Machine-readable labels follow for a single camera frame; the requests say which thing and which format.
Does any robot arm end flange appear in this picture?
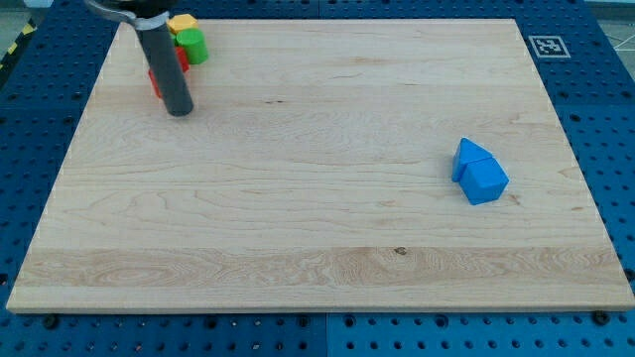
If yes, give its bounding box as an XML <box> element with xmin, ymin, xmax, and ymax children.
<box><xmin>83</xmin><ymin>0</ymin><xmax>179</xmax><ymax>31</ymax></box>

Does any blue triangle block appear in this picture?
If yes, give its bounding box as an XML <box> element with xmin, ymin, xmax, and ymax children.
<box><xmin>451</xmin><ymin>137</ymin><xmax>493</xmax><ymax>182</ymax></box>

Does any blue cube block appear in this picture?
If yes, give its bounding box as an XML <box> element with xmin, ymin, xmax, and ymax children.
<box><xmin>458</xmin><ymin>158</ymin><xmax>509</xmax><ymax>205</ymax></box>

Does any wooden board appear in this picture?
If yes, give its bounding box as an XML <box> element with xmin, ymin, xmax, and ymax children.
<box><xmin>7</xmin><ymin>19</ymin><xmax>634</xmax><ymax>313</ymax></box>

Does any green cylinder block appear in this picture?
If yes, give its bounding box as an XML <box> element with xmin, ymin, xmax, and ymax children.
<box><xmin>177</xmin><ymin>28</ymin><xmax>209</xmax><ymax>64</ymax></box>

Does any red block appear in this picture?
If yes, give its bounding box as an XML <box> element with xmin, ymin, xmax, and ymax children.
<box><xmin>148</xmin><ymin>47</ymin><xmax>190</xmax><ymax>98</ymax></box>

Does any yellow hexagon block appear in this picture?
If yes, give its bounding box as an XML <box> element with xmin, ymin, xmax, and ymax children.
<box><xmin>167</xmin><ymin>14</ymin><xmax>198</xmax><ymax>35</ymax></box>

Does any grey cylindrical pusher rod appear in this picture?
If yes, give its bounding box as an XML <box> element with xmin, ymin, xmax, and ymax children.
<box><xmin>135</xmin><ymin>23</ymin><xmax>193</xmax><ymax>117</ymax></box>

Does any white fiducial marker tag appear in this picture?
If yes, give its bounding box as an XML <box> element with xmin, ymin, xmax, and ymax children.
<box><xmin>529</xmin><ymin>35</ymin><xmax>571</xmax><ymax>59</ymax></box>

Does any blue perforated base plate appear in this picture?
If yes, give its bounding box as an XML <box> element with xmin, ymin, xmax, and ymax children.
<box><xmin>1</xmin><ymin>0</ymin><xmax>634</xmax><ymax>356</ymax></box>

